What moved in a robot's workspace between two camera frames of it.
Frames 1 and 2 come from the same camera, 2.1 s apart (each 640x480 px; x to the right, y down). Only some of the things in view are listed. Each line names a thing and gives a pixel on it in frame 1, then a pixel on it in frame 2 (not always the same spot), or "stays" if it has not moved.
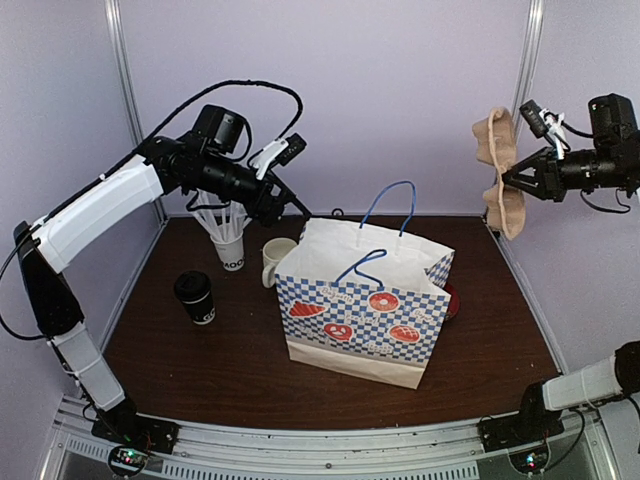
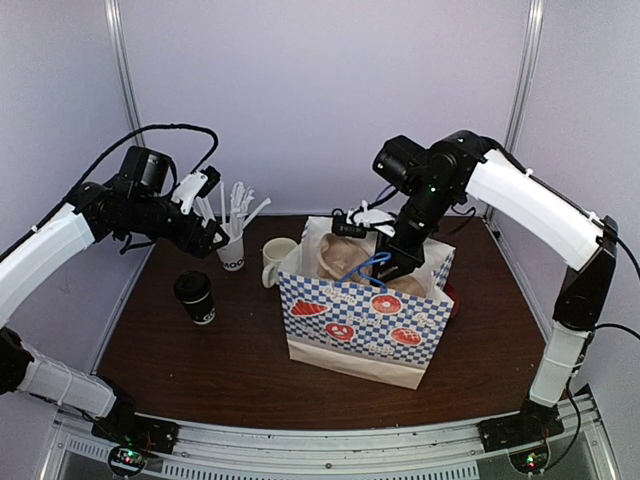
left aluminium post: x=116 y=18 stays
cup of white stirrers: x=237 y=215 stays
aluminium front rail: x=585 y=450 stays
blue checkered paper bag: x=363 y=299 stays
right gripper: x=550 y=186 → x=407 y=258
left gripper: x=270 y=215 → x=200 y=246
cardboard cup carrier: x=497 y=143 → x=352 y=259
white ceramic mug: x=273 y=249 stays
